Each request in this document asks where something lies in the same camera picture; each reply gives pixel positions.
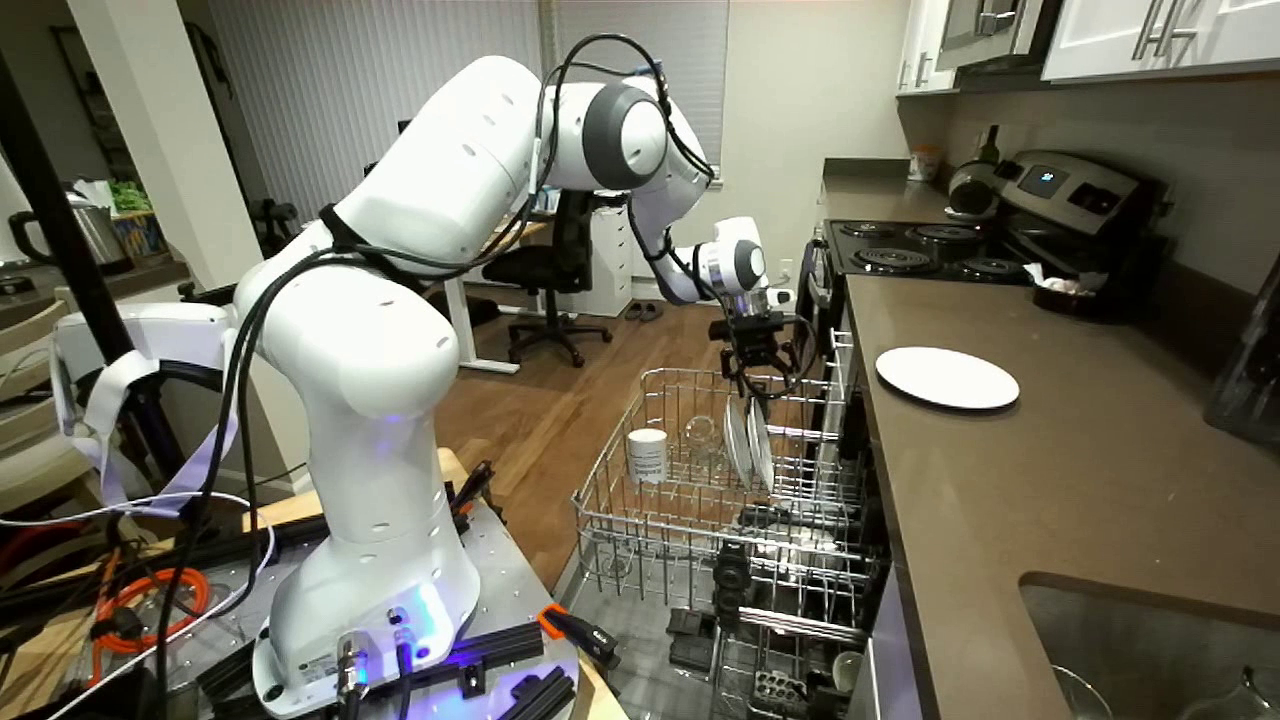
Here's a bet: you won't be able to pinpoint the black kettle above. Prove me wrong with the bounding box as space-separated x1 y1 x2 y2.
945 128 998 219

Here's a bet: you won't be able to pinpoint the white plate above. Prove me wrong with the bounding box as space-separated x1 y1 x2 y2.
872 343 1018 411
746 398 774 490
718 395 757 483

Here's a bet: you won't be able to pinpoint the clear glass in rack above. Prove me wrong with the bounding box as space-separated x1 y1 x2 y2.
677 417 718 483

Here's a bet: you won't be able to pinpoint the lower dishwasher rack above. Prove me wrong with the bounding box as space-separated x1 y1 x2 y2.
557 534 876 720

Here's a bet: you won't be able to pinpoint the orange cable coil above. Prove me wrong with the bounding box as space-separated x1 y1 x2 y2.
89 563 216 654

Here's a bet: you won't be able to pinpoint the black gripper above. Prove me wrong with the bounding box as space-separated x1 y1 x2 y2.
710 313 800 377

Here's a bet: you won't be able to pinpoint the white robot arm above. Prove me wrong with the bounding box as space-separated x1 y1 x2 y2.
237 55 769 720

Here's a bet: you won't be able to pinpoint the black stove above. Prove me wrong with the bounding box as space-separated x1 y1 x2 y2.
828 148 1162 319

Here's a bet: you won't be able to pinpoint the kitchen sink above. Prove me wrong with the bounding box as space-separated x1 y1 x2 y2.
1018 574 1280 720

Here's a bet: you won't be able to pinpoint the white upper cabinets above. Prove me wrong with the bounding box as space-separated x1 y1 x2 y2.
896 0 1280 95

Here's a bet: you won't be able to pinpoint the black office chair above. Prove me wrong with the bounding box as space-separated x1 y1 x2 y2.
484 193 610 362

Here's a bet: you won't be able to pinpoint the wire upper dishwasher rack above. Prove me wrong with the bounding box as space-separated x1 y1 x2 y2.
566 327 888 630

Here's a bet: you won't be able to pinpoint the white cup in rack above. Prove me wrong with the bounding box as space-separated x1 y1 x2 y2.
628 428 666 483

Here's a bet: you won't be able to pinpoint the white plate on counter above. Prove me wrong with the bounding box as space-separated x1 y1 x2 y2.
872 343 1018 411

